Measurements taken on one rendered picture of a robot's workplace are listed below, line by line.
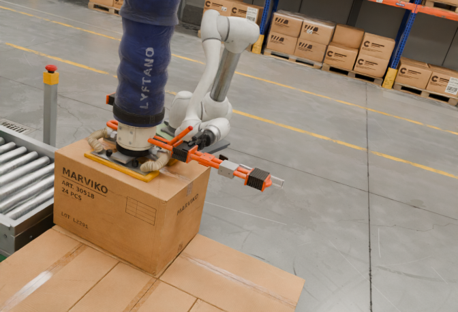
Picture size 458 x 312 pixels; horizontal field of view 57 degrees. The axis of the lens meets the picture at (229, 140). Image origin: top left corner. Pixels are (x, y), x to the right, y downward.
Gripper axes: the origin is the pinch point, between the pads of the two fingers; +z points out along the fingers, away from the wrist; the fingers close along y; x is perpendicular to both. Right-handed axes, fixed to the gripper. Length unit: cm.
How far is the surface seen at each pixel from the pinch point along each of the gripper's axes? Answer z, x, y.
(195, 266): 4, -15, 54
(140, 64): 9.1, 22.9, -34.8
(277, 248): -107, -38, 109
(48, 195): 1, 75, 54
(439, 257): -179, -157, 109
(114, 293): 38, 5, 54
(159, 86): 2.5, 16.5, -25.8
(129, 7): 10, 29, -56
